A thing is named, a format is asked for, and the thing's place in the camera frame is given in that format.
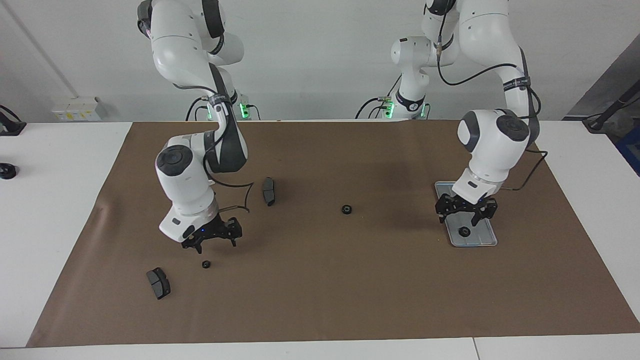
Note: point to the slim dark brake pad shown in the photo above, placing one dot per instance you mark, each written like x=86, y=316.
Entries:
x=269, y=192

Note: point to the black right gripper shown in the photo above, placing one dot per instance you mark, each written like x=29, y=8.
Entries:
x=210, y=229

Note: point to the brown paper table mat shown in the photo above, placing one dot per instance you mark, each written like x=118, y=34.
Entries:
x=320, y=280

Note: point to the black stand pole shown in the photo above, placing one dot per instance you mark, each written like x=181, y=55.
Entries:
x=615, y=105

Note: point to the beige wall socket strip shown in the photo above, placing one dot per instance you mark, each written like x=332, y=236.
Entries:
x=75, y=112

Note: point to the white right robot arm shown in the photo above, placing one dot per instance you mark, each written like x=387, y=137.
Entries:
x=185, y=190

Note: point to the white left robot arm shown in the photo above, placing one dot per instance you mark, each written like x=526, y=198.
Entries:
x=492, y=150

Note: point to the silver ribbed metal tray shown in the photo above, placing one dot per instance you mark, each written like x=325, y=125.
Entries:
x=482, y=236

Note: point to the wide dark brake pad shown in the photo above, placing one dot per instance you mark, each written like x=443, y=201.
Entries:
x=159, y=284

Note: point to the black round knob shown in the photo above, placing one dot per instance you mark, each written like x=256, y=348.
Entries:
x=7, y=171

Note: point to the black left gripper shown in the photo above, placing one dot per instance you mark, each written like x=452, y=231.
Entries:
x=467, y=204

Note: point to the black table clamp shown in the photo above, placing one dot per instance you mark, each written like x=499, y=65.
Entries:
x=10, y=127

